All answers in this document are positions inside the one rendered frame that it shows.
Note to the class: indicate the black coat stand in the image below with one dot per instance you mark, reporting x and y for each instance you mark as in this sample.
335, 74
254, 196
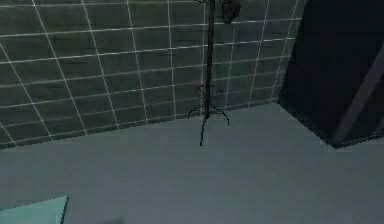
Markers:
209, 66

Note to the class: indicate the dark garment on stand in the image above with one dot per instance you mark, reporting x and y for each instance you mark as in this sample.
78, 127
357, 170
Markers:
231, 10

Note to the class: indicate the dark room door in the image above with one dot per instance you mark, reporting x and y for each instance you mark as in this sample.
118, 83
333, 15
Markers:
336, 66

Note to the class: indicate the pale teal flat slab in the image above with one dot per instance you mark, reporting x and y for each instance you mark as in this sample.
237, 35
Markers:
33, 211

